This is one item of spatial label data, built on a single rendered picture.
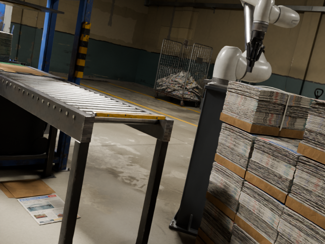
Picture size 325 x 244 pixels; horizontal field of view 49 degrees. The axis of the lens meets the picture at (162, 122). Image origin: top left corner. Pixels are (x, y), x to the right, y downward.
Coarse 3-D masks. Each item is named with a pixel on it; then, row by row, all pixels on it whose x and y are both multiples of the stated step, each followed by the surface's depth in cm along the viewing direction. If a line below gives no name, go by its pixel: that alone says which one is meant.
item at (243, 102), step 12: (228, 84) 199; (240, 84) 192; (228, 96) 199; (240, 96) 188; (252, 96) 179; (264, 96) 176; (276, 96) 179; (228, 108) 197; (240, 108) 188; (252, 108) 179; (264, 108) 178; (276, 108) 181; (252, 120) 178; (264, 120) 180; (276, 120) 183
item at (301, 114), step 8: (296, 96) 184; (304, 96) 195; (296, 104) 185; (304, 104) 187; (296, 112) 187; (304, 112) 189; (288, 120) 186; (296, 120) 189; (304, 120) 192; (288, 128) 188; (296, 128) 190; (304, 128) 193
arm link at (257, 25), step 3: (255, 21) 207; (258, 21) 206; (261, 21) 205; (252, 24) 210; (255, 24) 207; (258, 24) 206; (261, 24) 206; (264, 24) 206; (267, 24) 207; (252, 27) 209; (255, 27) 207; (258, 27) 206; (261, 27) 206; (264, 27) 206; (267, 27) 208; (252, 30) 212; (255, 30) 209; (258, 30) 207; (261, 30) 206; (264, 30) 207
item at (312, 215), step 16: (224, 160) 195; (240, 176) 182; (208, 192) 205; (272, 192) 160; (224, 208) 191; (304, 208) 143; (240, 224) 177; (320, 224) 136; (208, 240) 201; (256, 240) 166
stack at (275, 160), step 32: (224, 128) 198; (256, 160) 173; (288, 160) 154; (224, 192) 192; (256, 192) 169; (288, 192) 153; (320, 192) 138; (224, 224) 190; (256, 224) 168; (288, 224) 149
